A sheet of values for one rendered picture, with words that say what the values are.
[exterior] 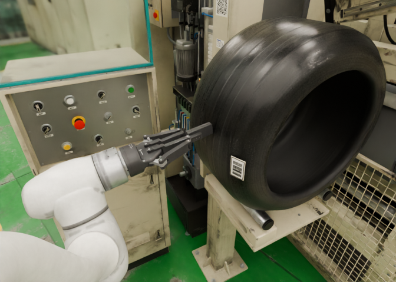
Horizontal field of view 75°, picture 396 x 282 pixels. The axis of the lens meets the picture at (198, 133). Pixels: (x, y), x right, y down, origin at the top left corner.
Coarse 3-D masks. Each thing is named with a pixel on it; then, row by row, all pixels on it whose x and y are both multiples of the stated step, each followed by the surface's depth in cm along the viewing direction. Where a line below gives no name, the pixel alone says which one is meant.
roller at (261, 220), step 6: (246, 210) 91; (252, 210) 88; (258, 210) 87; (252, 216) 88; (258, 216) 85; (264, 216) 84; (258, 222) 85; (264, 222) 83; (270, 222) 83; (264, 228) 84
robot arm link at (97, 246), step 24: (0, 240) 23; (24, 240) 26; (72, 240) 52; (96, 240) 51; (120, 240) 56; (0, 264) 21; (24, 264) 25; (48, 264) 29; (72, 264) 35; (96, 264) 45; (120, 264) 56
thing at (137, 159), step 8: (128, 144) 61; (128, 152) 58; (136, 152) 58; (144, 152) 61; (152, 152) 61; (160, 152) 61; (128, 160) 58; (136, 160) 58; (144, 160) 59; (152, 160) 59; (128, 168) 58; (136, 168) 59; (144, 168) 60
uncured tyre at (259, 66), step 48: (240, 48) 68; (288, 48) 59; (336, 48) 59; (240, 96) 61; (288, 96) 58; (336, 96) 97; (384, 96) 79; (240, 144) 62; (288, 144) 111; (336, 144) 98; (240, 192) 71; (288, 192) 95
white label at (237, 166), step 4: (232, 156) 64; (232, 160) 64; (236, 160) 63; (240, 160) 62; (232, 164) 65; (236, 164) 64; (240, 164) 63; (244, 164) 62; (232, 168) 66; (236, 168) 65; (240, 168) 64; (244, 168) 63; (232, 172) 66; (236, 172) 65; (240, 172) 64; (244, 172) 64; (236, 176) 66; (240, 176) 65
